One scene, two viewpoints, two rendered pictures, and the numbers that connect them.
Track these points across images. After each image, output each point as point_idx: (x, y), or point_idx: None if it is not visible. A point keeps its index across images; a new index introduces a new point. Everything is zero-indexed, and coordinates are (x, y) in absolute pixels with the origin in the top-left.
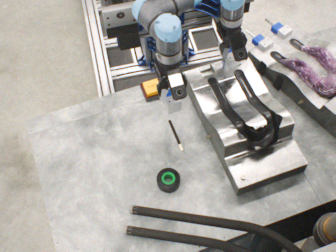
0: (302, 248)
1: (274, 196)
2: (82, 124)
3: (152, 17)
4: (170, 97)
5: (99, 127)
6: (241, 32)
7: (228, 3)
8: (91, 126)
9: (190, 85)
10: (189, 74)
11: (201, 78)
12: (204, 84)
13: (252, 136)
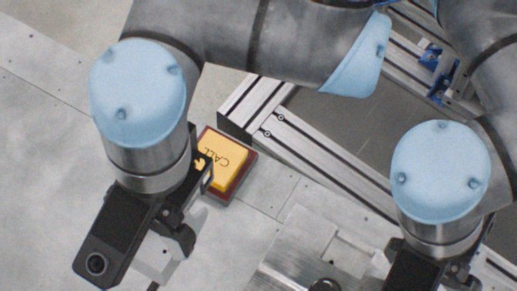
0: None
1: None
2: (8, 91)
3: (140, 23)
4: (151, 235)
5: (25, 132)
6: (457, 268)
7: (393, 179)
8: (15, 114)
9: (268, 249)
10: (298, 219)
11: (311, 259)
12: (297, 279)
13: None
